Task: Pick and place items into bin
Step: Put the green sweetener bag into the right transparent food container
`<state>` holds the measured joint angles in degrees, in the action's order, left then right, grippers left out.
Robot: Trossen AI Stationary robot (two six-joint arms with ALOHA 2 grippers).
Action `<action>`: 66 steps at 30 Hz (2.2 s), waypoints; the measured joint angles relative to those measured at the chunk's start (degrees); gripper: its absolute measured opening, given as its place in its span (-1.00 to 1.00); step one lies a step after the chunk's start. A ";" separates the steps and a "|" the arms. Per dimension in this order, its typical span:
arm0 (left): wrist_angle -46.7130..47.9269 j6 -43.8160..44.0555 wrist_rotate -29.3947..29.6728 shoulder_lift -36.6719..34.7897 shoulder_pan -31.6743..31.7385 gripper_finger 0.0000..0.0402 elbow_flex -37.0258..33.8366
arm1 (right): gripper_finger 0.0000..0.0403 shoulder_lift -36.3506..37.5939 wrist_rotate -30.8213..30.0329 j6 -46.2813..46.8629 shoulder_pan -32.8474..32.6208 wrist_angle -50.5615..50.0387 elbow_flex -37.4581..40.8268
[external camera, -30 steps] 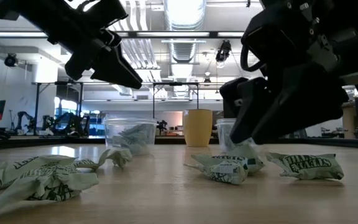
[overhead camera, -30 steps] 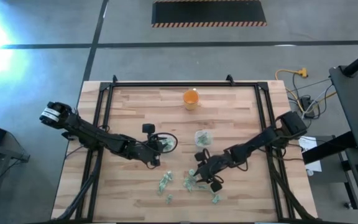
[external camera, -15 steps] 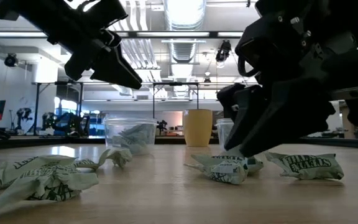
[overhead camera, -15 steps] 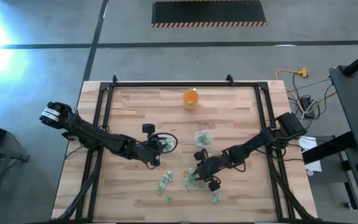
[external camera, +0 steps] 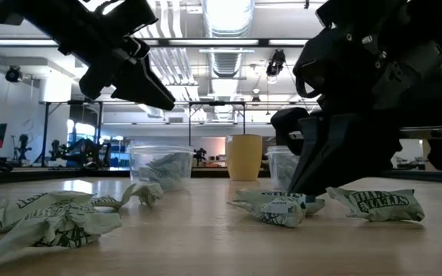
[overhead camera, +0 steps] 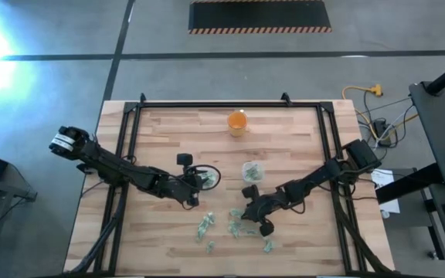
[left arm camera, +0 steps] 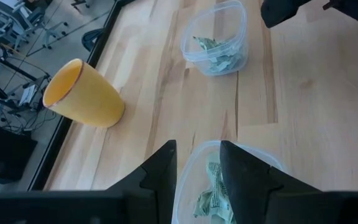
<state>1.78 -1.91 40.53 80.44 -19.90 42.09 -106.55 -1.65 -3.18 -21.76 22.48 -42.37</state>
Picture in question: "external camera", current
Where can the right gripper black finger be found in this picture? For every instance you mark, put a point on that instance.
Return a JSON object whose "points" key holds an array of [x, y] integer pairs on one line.
{"points": [[288, 124], [340, 157]]}

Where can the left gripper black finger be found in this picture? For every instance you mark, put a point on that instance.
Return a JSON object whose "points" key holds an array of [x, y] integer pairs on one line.
{"points": [[144, 90]]}

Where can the yellow orange cup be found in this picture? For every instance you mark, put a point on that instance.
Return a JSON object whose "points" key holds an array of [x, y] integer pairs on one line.
{"points": [[244, 157]]}

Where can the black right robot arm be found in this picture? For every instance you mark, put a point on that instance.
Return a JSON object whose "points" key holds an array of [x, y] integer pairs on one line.
{"points": [[436, 23]]}

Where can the black background rig frame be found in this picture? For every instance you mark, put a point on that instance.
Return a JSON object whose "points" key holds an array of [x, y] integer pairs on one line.
{"points": [[217, 103], [45, 130]]}

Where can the black background robot arms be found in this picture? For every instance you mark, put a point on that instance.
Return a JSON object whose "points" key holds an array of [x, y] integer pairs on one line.
{"points": [[83, 151]]}

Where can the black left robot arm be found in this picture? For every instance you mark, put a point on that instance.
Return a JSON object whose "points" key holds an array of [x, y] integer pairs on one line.
{"points": [[25, 15]]}

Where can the silver ventilation duct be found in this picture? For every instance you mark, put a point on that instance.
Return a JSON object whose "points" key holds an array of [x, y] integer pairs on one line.
{"points": [[226, 23]]}

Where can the black ceiling camera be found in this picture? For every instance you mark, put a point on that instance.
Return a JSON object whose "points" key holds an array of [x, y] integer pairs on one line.
{"points": [[276, 61], [13, 74]]}

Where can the black metal table frame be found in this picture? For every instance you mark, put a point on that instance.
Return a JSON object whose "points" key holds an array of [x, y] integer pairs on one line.
{"points": [[52, 175]]}

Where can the clear plastic container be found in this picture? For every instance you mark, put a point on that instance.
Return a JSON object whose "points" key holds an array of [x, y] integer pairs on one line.
{"points": [[136, 161], [278, 151]]}

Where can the black overhead crossbar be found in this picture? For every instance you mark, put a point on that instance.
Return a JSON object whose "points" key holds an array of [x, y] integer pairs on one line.
{"points": [[205, 42]]}

